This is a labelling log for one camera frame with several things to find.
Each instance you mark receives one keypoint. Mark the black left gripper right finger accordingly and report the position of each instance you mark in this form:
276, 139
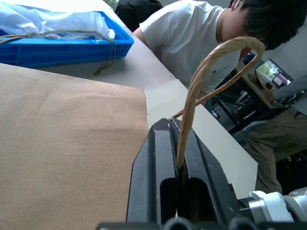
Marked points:
206, 172

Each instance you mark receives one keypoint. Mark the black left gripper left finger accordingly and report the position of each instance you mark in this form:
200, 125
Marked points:
144, 172

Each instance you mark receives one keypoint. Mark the brown paper bag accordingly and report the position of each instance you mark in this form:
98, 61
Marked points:
67, 143

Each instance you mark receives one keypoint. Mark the grey office chair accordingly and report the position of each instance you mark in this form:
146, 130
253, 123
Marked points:
247, 131

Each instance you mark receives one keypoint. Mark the wooden office desk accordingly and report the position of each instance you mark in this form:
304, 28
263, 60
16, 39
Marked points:
257, 89

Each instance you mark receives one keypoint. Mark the computer monitor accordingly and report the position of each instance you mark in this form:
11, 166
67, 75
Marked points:
275, 74

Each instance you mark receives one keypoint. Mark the person in white t-shirt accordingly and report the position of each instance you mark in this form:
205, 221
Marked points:
187, 36

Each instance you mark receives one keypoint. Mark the blue plastic crate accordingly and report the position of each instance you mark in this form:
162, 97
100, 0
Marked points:
72, 51

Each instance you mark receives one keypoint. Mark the white plastic bags in crate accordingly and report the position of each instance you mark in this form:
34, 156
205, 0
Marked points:
72, 22

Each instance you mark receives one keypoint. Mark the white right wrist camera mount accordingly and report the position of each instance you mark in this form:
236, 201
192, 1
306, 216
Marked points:
271, 207

